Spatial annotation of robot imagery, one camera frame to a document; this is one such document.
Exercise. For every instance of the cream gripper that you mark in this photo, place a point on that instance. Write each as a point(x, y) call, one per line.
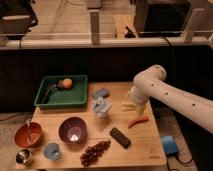
point(140, 108)

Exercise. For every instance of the blue sponge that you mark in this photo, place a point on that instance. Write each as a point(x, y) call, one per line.
point(103, 92)

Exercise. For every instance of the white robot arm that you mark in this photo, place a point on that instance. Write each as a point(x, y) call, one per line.
point(150, 83)

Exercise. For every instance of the light blue cup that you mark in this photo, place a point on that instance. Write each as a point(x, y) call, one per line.
point(52, 151)

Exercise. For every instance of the metal cup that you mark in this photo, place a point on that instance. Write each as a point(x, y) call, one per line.
point(24, 157)

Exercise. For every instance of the pale green bean pod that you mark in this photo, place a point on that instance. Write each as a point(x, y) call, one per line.
point(128, 106)

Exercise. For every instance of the black remote control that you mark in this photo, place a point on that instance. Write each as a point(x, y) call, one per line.
point(120, 138)

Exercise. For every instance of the crumpled white blue packet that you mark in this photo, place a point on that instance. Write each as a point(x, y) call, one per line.
point(101, 107)

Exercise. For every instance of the blue box on floor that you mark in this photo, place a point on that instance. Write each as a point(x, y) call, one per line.
point(169, 145)

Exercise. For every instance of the green plastic tray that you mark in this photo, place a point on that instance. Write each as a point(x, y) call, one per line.
point(75, 97)

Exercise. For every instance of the purple bowl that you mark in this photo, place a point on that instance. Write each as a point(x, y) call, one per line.
point(73, 130)

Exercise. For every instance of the bunch of dark grapes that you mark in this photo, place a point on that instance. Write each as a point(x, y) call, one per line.
point(92, 153)

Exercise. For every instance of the orange fruit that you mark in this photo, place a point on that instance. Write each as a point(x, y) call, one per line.
point(67, 83)

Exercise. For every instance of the metal spoon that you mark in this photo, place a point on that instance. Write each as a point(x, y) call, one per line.
point(28, 129)

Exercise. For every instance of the orange bowl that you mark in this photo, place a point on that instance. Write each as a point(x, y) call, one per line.
point(21, 136)

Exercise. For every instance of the black handled brush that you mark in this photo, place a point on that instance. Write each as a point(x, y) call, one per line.
point(53, 87)

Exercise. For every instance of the grey metal post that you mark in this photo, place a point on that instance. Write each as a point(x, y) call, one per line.
point(95, 27)

